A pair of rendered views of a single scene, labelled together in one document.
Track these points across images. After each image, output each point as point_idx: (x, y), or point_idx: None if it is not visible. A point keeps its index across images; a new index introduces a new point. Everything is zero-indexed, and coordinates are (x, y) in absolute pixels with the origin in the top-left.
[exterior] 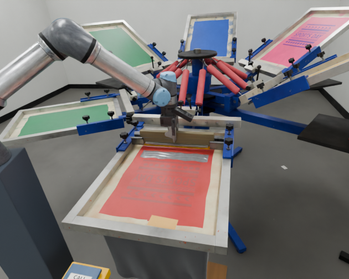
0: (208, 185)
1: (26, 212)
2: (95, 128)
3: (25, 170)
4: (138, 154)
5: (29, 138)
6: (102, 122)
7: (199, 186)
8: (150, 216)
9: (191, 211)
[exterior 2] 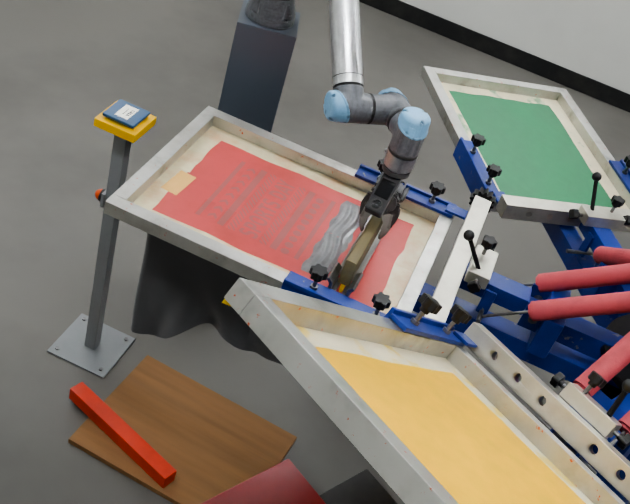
0: (234, 246)
1: (234, 84)
2: (465, 166)
3: (274, 55)
4: (356, 201)
5: (437, 96)
6: (475, 167)
7: (236, 236)
8: (194, 176)
9: (186, 211)
